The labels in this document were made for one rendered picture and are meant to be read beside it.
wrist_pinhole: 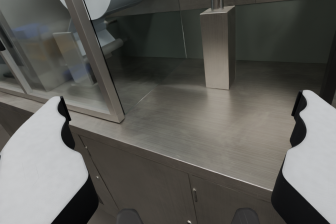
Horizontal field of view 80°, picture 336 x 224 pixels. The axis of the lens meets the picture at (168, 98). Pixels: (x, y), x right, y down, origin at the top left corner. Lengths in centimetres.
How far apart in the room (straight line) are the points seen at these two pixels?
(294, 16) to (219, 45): 33
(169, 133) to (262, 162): 26
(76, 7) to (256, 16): 66
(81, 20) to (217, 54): 43
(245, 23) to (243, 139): 54
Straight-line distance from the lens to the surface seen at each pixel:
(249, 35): 96
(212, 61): 74
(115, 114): 68
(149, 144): 59
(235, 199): 61
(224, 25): 68
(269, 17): 93
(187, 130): 60
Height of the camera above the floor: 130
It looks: 31 degrees down
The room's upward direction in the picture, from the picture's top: 12 degrees counter-clockwise
